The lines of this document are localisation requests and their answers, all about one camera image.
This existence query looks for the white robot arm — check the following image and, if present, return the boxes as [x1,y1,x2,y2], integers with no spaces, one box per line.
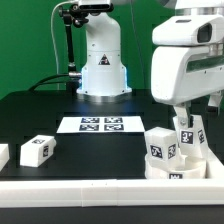
[78,0,224,110]

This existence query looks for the white round stool seat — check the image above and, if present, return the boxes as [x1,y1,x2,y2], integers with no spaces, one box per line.
[145,155,206,179]

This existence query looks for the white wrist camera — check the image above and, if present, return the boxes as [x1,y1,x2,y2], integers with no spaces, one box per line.
[152,15,224,46]

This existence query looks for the paper sheet with markers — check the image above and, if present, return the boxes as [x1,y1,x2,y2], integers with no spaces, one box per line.
[57,116,145,133]

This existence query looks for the white front fence bar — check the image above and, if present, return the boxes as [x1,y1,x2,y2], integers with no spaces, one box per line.
[0,179,224,208]

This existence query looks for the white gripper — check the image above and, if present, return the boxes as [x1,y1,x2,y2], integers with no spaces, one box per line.
[151,46,224,128]

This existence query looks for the black cables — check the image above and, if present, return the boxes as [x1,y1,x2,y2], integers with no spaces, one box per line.
[28,73,72,92]

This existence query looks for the white cable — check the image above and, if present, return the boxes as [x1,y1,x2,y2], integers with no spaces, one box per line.
[50,0,80,92]

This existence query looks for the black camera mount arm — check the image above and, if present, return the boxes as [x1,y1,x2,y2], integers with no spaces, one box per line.
[58,2,111,95]

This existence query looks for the white left fence bar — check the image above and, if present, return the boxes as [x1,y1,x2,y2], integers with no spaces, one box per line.
[0,144,9,171]

